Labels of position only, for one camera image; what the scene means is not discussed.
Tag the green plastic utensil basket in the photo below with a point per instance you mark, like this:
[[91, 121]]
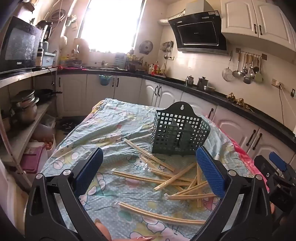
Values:
[[180, 132]]

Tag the white base cabinets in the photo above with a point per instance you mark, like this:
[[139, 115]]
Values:
[[129, 89]]

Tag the kitchen window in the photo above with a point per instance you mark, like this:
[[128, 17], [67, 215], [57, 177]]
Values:
[[111, 23]]

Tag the steel mesh strainer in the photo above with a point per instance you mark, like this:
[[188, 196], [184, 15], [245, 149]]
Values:
[[227, 74]]

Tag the hanging kitchen tools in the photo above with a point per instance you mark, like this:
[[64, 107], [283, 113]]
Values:
[[168, 47]]

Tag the white wall cabinets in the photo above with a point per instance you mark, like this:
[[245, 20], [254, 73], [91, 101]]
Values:
[[254, 18]]

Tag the round wall fan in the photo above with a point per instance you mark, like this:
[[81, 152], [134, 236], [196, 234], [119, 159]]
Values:
[[146, 47]]

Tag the ginger roots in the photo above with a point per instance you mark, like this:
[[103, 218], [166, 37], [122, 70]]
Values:
[[238, 100]]

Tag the large steel ladle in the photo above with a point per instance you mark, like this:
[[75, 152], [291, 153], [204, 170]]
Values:
[[247, 79]]

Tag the black range hood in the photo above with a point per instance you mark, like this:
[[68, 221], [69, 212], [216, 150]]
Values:
[[198, 32]]

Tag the steel pot with lid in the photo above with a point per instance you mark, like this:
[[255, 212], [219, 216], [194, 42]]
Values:
[[202, 83]]

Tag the wall utensil rail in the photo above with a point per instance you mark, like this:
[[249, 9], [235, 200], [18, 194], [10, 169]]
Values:
[[238, 51]]

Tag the person's left hand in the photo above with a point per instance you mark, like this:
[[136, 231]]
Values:
[[101, 229]]

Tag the black microwave oven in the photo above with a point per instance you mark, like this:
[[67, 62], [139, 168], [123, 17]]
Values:
[[19, 46]]

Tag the pink plastic box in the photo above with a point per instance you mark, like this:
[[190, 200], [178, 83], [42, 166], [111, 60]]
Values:
[[32, 160]]

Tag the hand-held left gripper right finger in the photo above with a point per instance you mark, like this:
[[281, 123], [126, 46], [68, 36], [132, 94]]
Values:
[[209, 171]]

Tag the steel slotted spoon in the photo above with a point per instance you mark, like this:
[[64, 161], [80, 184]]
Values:
[[243, 69]]

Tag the black frying pan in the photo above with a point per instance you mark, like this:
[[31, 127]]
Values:
[[45, 93]]

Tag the steel kettle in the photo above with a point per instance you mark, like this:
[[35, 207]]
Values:
[[189, 81]]

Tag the flexible aluminium duct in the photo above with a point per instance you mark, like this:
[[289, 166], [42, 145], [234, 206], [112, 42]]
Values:
[[171, 18]]

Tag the cartoon print bedsheet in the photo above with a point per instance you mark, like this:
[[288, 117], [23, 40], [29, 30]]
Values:
[[120, 129]]

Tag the stacked steel pots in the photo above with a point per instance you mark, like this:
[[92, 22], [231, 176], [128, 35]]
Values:
[[24, 106]]

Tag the condiment bottles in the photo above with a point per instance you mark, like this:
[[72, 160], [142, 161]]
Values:
[[158, 69]]

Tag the blue storage box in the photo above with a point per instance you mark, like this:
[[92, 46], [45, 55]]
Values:
[[49, 59]]

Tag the pale spatula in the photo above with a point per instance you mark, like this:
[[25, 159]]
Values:
[[258, 77]]

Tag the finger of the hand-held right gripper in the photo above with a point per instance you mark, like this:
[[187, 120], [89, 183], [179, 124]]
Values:
[[262, 165], [277, 161]]

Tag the blue hanging bin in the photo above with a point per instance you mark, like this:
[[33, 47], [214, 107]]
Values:
[[106, 80]]

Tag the pile of bamboo chopsticks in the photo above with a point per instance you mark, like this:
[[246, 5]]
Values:
[[175, 179]]

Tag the open shelf unit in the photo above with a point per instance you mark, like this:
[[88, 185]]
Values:
[[23, 136]]

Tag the dark ladle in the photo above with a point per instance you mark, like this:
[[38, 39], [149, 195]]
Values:
[[256, 68]]

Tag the wall power outlet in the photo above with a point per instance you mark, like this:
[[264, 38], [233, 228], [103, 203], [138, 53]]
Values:
[[276, 83]]

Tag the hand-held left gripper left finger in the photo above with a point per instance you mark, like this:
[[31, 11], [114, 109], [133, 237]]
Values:
[[89, 169]]

